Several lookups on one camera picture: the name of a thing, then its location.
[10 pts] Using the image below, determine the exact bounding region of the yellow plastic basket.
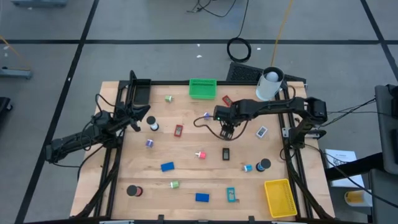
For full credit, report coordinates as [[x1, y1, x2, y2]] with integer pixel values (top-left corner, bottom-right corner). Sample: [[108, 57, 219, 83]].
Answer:
[[264, 178, 299, 219]]

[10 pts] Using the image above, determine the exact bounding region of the white sand hourglass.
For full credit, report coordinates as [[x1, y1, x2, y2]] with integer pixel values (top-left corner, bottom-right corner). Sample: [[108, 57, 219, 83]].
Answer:
[[146, 115, 160, 132]]

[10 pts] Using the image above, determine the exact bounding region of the black coiled floor cable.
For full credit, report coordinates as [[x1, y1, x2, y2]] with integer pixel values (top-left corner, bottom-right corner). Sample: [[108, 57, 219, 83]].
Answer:
[[226, 0, 252, 63]]

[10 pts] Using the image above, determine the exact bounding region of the black floor object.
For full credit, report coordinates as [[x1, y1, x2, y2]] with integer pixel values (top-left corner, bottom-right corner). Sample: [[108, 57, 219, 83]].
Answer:
[[0, 96, 13, 121]]

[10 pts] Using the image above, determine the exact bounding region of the grey metal floor base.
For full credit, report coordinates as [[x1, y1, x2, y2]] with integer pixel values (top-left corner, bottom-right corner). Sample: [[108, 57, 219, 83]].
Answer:
[[0, 67, 34, 80]]

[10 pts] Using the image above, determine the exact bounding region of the grey metal floor bar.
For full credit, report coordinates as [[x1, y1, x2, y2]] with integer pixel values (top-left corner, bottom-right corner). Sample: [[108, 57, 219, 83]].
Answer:
[[11, 0, 68, 7]]

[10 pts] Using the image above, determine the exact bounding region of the white paper booklet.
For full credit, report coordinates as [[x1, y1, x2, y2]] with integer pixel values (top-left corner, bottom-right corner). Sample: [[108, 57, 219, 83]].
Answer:
[[324, 148, 365, 189]]

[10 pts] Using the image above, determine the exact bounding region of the black long floor cable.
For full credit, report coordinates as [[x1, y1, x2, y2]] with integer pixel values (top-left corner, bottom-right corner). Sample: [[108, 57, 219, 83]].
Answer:
[[304, 142, 398, 208]]

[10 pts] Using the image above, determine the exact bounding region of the orange floor cable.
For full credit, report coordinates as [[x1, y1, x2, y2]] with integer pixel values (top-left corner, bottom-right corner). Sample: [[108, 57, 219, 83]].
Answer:
[[0, 35, 32, 71]]

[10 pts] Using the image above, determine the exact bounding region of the black beam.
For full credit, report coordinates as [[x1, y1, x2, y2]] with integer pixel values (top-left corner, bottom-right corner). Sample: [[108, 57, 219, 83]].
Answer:
[[325, 152, 384, 182]]

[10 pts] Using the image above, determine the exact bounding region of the yellow and white roll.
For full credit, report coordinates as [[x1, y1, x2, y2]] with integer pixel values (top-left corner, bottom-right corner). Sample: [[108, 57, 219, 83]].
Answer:
[[344, 189, 373, 208]]

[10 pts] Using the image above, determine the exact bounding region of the black left base cable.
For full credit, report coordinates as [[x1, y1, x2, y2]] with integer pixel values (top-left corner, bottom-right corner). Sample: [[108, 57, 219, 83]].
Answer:
[[76, 144, 106, 181]]

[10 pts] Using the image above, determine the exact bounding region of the black perforated floor mat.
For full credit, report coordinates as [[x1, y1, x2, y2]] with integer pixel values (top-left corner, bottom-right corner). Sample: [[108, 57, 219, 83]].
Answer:
[[226, 61, 307, 84]]

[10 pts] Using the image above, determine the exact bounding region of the black loose floor cable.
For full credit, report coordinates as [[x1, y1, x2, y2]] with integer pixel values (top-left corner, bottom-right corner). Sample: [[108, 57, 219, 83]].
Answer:
[[186, 0, 237, 18]]

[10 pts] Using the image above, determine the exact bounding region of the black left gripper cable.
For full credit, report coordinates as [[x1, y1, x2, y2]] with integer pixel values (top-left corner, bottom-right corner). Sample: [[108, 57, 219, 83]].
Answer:
[[93, 92, 125, 114]]

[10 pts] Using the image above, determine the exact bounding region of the green plastic basket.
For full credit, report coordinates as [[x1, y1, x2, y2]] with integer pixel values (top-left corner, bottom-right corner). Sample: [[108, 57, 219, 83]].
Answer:
[[188, 78, 218, 100]]

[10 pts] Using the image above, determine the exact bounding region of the black aluminium table frame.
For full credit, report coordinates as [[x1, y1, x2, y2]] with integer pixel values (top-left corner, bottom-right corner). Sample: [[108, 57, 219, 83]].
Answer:
[[73, 70, 336, 224]]

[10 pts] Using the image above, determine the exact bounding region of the black plastic basket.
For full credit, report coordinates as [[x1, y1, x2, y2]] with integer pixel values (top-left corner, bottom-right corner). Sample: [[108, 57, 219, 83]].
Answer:
[[132, 78, 152, 106]]

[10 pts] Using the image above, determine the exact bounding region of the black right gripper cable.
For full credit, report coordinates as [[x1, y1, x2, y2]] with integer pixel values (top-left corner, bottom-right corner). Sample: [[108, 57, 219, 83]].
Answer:
[[192, 115, 249, 141]]

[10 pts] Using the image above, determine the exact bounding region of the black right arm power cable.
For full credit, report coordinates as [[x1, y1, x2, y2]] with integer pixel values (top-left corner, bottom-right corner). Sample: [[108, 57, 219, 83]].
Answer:
[[320, 98, 377, 128]]

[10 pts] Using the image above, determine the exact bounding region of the blue sand hourglass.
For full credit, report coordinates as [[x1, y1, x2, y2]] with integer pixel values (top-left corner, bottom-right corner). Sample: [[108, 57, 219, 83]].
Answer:
[[256, 158, 272, 172]]

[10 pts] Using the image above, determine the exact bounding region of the red sand hourglass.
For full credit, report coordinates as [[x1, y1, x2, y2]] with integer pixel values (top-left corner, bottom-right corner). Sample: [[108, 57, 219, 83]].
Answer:
[[126, 184, 144, 198]]

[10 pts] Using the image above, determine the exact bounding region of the grey metal cabinet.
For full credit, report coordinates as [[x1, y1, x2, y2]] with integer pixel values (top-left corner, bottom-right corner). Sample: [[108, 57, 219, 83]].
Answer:
[[368, 83, 398, 224]]

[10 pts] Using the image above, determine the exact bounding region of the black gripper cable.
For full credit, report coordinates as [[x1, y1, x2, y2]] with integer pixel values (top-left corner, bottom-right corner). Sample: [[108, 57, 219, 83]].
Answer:
[[93, 92, 125, 114], [192, 115, 249, 141]]

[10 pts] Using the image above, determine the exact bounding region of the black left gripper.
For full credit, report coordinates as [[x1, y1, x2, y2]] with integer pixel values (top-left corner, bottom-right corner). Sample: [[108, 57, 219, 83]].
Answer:
[[119, 101, 151, 132]]

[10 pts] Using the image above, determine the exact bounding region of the yellow floor cable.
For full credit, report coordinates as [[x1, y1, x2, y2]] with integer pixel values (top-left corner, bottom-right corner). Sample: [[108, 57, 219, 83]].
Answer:
[[270, 0, 295, 67]]

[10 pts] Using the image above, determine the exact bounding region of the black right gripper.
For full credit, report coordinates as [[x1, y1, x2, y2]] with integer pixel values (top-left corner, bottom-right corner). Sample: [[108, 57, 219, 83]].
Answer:
[[213, 104, 242, 140]]

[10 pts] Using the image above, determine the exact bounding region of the white paper cup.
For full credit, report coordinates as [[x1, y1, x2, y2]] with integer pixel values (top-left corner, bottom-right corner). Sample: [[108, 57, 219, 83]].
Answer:
[[255, 66, 285, 102]]

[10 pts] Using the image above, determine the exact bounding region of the white small digital clock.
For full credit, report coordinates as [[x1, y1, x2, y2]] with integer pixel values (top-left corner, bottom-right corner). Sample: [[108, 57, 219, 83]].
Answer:
[[256, 125, 269, 139]]

